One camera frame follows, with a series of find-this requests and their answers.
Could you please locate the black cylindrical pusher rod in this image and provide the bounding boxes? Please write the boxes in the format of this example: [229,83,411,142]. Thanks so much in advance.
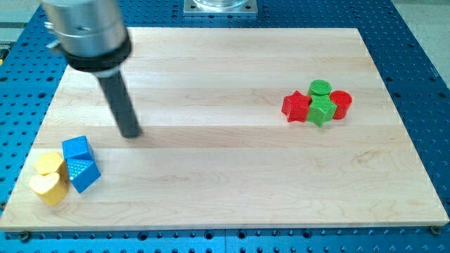
[97,72,141,138]

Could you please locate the blue cube block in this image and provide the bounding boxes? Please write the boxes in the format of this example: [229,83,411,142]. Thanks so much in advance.
[62,136,94,160]

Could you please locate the blue perforated table plate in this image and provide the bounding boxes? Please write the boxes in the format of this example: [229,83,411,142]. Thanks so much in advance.
[1,1,449,252]

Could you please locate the blue triangular block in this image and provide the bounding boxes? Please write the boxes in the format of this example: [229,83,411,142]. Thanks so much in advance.
[67,158,101,193]

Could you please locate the yellow hexagon block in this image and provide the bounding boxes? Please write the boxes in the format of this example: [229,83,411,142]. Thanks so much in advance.
[34,152,68,181]

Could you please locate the yellow heart block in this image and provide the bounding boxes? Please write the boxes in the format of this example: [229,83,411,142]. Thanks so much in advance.
[29,172,68,206]

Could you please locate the wooden board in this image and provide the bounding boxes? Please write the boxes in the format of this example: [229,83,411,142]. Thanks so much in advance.
[1,27,449,231]

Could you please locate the red star block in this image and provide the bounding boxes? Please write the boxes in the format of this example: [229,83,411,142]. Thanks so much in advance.
[281,91,312,122]

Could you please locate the green cylinder block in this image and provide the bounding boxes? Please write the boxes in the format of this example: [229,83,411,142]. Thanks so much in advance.
[308,79,332,96]

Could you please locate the green star block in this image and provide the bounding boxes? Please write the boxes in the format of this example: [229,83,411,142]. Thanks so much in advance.
[307,95,337,127]

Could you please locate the red cylinder block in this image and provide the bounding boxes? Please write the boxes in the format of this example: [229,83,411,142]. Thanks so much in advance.
[330,90,352,119]

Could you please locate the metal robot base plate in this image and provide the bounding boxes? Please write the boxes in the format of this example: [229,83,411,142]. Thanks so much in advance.
[184,0,258,16]

